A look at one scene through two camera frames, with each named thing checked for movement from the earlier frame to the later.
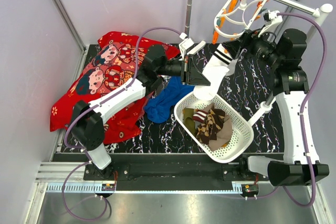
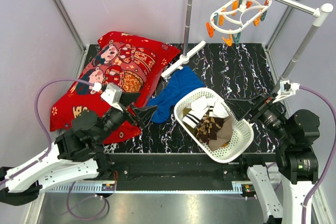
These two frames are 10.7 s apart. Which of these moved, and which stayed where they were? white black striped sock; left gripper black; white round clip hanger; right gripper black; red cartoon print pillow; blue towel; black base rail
Moved: right gripper black; left gripper black; white black striped sock; white round clip hanger
Stayed: red cartoon print pillow; blue towel; black base rail
